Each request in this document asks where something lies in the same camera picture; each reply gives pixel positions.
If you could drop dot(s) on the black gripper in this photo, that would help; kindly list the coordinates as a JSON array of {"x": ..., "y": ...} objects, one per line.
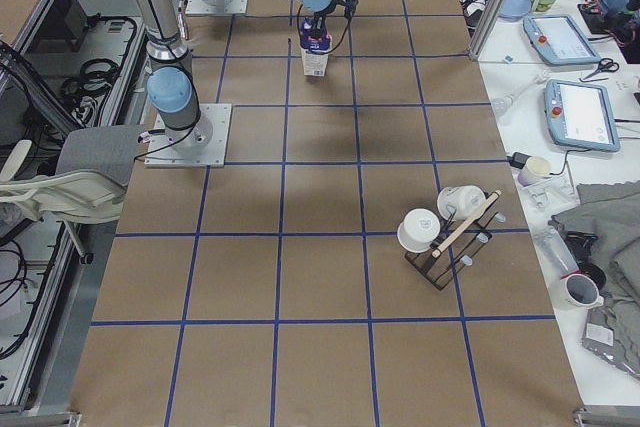
[{"x": 317, "y": 23}]

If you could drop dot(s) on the blue white milk carton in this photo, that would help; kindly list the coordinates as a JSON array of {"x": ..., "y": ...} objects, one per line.
[{"x": 315, "y": 43}]

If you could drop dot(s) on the light blue plate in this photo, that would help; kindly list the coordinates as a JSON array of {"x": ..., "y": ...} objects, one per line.
[{"x": 514, "y": 10}]

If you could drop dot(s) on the white bowl on rack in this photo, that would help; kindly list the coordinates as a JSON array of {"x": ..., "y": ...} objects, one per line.
[{"x": 419, "y": 228}]

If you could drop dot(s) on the white mug on rack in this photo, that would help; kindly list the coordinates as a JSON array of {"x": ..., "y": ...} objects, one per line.
[{"x": 458, "y": 203}]

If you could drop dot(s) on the teach pendant tablet upper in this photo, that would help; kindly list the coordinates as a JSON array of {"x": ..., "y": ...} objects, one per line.
[{"x": 559, "y": 41}]

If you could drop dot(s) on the teach pendant tablet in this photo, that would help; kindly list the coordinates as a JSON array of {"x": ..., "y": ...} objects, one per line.
[
  {"x": 559, "y": 41},
  {"x": 580, "y": 115}
]

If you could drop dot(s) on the teach pendant tablet lower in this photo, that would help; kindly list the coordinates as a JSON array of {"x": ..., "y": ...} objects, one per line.
[{"x": 580, "y": 115}]

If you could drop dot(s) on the grey office chair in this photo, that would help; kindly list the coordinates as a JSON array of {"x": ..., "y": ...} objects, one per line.
[{"x": 89, "y": 184}]

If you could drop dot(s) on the black scissors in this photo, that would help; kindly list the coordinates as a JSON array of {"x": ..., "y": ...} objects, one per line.
[{"x": 605, "y": 65}]

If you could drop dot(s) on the grey cloth pile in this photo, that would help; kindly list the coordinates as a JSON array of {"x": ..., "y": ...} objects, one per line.
[{"x": 611, "y": 213}]

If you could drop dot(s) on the white mug dark interior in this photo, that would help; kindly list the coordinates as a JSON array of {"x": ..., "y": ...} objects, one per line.
[{"x": 575, "y": 291}]

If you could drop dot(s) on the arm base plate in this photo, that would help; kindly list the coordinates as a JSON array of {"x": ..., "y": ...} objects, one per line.
[
  {"x": 205, "y": 146},
  {"x": 215, "y": 8}
]

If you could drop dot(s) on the black wire mug rack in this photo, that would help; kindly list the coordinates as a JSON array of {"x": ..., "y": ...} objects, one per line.
[{"x": 452, "y": 251}]

